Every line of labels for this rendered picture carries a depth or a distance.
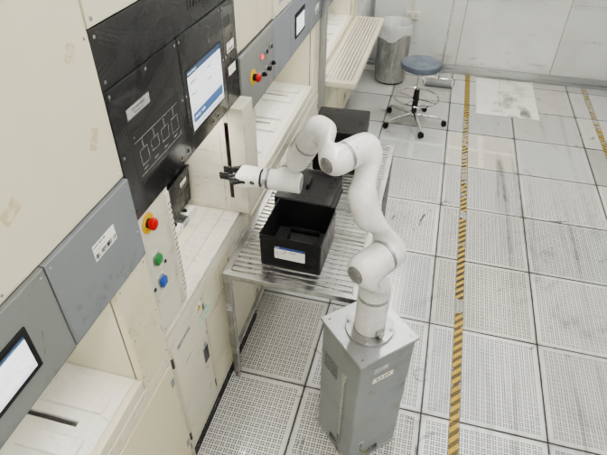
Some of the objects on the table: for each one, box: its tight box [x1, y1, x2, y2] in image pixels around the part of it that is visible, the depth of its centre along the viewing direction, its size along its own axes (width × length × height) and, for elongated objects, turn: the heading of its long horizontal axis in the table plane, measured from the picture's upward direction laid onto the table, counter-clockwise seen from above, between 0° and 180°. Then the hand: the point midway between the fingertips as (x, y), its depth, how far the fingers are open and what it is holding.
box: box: [313, 107, 370, 174], centre depth 290 cm, size 29×29×25 cm
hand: (226, 172), depth 209 cm, fingers open, 4 cm apart
